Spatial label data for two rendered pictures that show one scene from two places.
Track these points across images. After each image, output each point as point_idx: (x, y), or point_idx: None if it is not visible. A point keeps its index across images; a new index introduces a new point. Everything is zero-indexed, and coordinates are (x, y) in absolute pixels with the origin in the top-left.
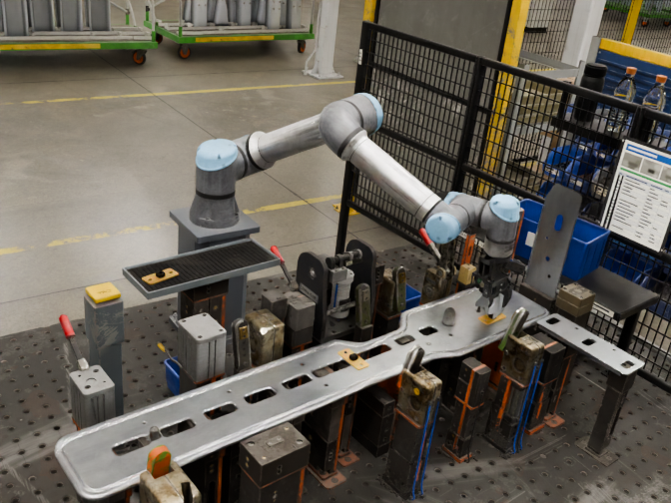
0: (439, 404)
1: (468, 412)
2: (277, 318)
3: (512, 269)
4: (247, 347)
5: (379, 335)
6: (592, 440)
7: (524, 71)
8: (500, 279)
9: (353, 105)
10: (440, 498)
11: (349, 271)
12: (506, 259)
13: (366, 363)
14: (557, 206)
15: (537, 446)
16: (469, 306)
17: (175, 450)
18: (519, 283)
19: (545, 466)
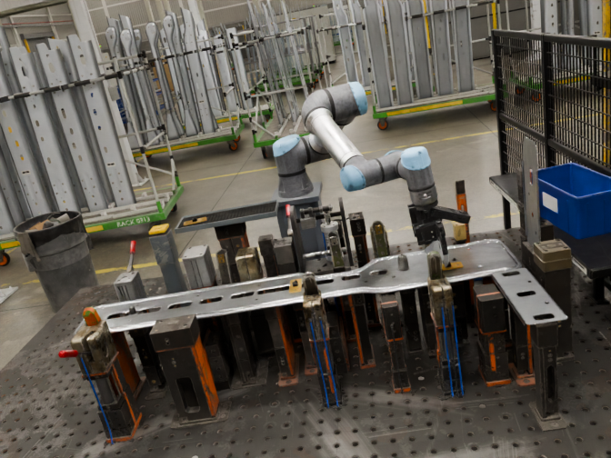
0: (419, 345)
1: (389, 344)
2: (252, 252)
3: (446, 218)
4: (226, 270)
5: None
6: (537, 401)
7: (565, 36)
8: (425, 226)
9: (326, 91)
10: (351, 413)
11: (335, 224)
12: (425, 207)
13: (299, 289)
14: (527, 159)
15: (485, 397)
16: None
17: (133, 321)
18: None
19: (475, 414)
